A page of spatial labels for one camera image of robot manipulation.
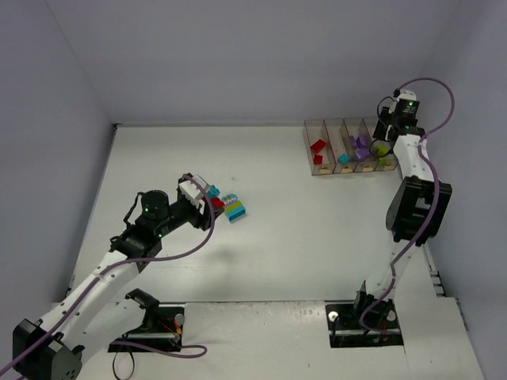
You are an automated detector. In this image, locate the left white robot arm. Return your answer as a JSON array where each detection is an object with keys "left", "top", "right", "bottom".
[{"left": 1, "top": 173, "right": 223, "bottom": 379}]

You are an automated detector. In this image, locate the wrist white camera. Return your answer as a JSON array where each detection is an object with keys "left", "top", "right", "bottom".
[
  {"left": 393, "top": 89, "right": 417, "bottom": 104},
  {"left": 178, "top": 174, "right": 211, "bottom": 210}
]

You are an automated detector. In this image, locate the purple lego brick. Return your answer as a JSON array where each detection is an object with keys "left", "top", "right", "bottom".
[{"left": 354, "top": 148, "right": 371, "bottom": 162}]

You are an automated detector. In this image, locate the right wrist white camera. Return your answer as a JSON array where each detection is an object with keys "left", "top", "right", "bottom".
[{"left": 393, "top": 89, "right": 417, "bottom": 104}]

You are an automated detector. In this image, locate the clear bin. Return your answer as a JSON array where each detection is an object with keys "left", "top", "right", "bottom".
[
  {"left": 324, "top": 118, "right": 356, "bottom": 174},
  {"left": 364, "top": 117, "right": 398, "bottom": 171},
  {"left": 345, "top": 118, "right": 378, "bottom": 173},
  {"left": 303, "top": 119, "right": 336, "bottom": 176}
]

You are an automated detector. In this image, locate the teal square lego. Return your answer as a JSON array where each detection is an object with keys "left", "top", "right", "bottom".
[{"left": 337, "top": 154, "right": 350, "bottom": 166}]

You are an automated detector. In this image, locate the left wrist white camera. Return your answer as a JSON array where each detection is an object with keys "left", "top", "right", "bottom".
[{"left": 178, "top": 174, "right": 211, "bottom": 210}]

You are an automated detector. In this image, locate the small red lego cube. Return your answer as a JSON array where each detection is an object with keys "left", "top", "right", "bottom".
[{"left": 313, "top": 154, "right": 323, "bottom": 165}]

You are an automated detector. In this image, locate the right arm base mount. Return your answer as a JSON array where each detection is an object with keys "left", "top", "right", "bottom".
[{"left": 325, "top": 301, "right": 404, "bottom": 349}]

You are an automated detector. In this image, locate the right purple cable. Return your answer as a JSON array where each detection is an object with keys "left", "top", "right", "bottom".
[{"left": 359, "top": 77, "right": 456, "bottom": 336}]

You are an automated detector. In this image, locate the purple cable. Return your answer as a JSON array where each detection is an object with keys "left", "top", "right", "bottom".
[
  {"left": 359, "top": 77, "right": 456, "bottom": 336},
  {"left": 11, "top": 173, "right": 216, "bottom": 380}
]

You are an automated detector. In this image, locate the teal green monster lego stack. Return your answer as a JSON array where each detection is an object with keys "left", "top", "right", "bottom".
[{"left": 221, "top": 193, "right": 246, "bottom": 223}]

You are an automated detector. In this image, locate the multicolour lego block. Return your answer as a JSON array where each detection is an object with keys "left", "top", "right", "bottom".
[{"left": 204, "top": 184, "right": 224, "bottom": 209}]

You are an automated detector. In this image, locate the red lego brick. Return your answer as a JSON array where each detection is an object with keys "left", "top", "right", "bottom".
[{"left": 311, "top": 139, "right": 326, "bottom": 154}]

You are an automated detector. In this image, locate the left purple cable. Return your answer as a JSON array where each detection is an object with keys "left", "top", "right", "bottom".
[{"left": 11, "top": 173, "right": 216, "bottom": 380}]

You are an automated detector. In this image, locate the small lime green lego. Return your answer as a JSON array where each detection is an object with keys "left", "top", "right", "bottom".
[{"left": 374, "top": 146, "right": 390, "bottom": 165}]

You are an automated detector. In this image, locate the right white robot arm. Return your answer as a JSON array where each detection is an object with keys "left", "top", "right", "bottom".
[{"left": 354, "top": 91, "right": 452, "bottom": 316}]

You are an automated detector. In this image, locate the purple oval paw lego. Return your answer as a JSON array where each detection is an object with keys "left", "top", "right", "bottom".
[{"left": 356, "top": 133, "right": 368, "bottom": 149}]

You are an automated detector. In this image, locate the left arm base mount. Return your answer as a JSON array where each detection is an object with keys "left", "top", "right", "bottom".
[{"left": 117, "top": 304, "right": 185, "bottom": 352}]

